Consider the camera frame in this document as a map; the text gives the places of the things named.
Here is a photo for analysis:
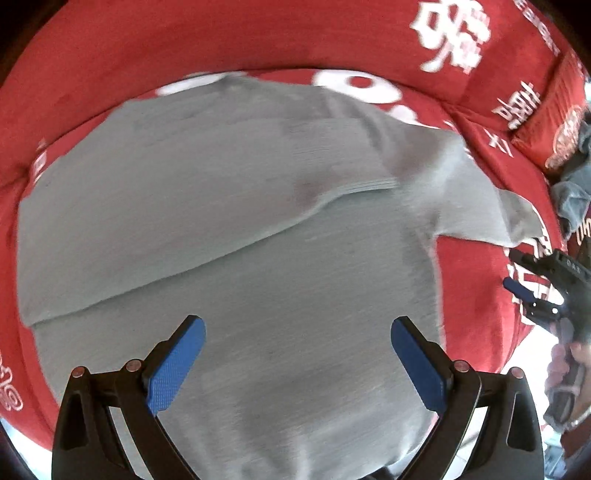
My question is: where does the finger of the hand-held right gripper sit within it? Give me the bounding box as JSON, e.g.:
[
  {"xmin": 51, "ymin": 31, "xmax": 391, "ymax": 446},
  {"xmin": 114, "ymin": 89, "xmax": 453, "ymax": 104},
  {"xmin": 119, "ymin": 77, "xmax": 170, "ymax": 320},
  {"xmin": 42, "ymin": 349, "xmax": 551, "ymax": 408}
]
[
  {"xmin": 502, "ymin": 277, "xmax": 571, "ymax": 326},
  {"xmin": 508, "ymin": 248, "xmax": 560, "ymax": 283}
]

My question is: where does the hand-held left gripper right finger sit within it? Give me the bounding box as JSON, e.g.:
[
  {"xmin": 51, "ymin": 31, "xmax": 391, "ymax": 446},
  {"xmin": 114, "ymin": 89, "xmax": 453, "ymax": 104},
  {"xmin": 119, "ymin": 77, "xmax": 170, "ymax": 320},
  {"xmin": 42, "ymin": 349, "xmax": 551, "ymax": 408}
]
[{"xmin": 390, "ymin": 316, "xmax": 546, "ymax": 480}]

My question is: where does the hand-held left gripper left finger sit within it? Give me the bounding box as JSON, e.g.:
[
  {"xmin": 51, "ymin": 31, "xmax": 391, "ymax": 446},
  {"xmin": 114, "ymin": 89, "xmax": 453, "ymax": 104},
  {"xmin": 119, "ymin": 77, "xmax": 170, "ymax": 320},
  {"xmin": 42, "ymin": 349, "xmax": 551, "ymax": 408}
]
[{"xmin": 52, "ymin": 315, "xmax": 206, "ymax": 480}]

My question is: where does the grey knit sweater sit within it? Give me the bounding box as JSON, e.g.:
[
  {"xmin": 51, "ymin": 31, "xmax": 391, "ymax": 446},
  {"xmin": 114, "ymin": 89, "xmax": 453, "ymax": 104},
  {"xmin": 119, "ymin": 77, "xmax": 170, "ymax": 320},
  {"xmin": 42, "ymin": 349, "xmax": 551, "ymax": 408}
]
[{"xmin": 16, "ymin": 74, "xmax": 543, "ymax": 480}]

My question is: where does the person's right hand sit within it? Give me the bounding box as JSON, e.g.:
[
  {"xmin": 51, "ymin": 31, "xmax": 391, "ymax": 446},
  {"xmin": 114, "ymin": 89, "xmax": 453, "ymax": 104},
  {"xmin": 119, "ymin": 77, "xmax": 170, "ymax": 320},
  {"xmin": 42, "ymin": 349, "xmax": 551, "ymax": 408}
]
[{"xmin": 545, "ymin": 342, "xmax": 591, "ymax": 431}]

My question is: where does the blue grey garment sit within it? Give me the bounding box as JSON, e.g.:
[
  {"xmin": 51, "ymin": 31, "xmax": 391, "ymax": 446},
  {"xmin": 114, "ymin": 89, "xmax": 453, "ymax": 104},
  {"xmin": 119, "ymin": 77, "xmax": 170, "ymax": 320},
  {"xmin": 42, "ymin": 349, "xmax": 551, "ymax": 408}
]
[{"xmin": 551, "ymin": 159, "xmax": 591, "ymax": 223}]

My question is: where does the red printed cushion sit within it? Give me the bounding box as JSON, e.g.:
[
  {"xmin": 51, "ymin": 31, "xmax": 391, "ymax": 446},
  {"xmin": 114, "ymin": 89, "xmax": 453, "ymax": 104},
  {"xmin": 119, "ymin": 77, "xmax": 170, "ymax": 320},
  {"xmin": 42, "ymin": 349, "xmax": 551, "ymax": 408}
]
[{"xmin": 512, "ymin": 50, "xmax": 591, "ymax": 172}]

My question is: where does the red printed sofa cover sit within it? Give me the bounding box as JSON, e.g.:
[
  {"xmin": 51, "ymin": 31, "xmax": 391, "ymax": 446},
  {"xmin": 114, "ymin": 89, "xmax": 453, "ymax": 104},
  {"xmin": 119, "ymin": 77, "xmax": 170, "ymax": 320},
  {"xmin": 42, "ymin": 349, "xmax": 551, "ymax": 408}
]
[{"xmin": 0, "ymin": 0, "xmax": 591, "ymax": 455}]

